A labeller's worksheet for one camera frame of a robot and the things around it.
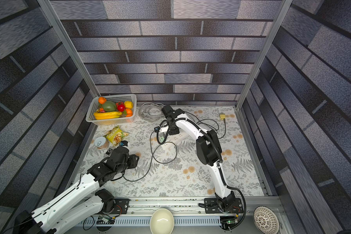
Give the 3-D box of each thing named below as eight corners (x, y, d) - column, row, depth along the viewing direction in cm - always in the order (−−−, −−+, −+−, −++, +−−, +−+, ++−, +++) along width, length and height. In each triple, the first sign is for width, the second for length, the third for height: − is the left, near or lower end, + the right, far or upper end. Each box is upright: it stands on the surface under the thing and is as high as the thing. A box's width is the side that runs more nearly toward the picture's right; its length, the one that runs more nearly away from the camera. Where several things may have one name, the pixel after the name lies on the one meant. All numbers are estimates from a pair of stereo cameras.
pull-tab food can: (96, 150, 97) (92, 146, 92) (99, 141, 101) (96, 136, 97) (107, 150, 97) (104, 146, 92) (110, 141, 101) (107, 136, 97)
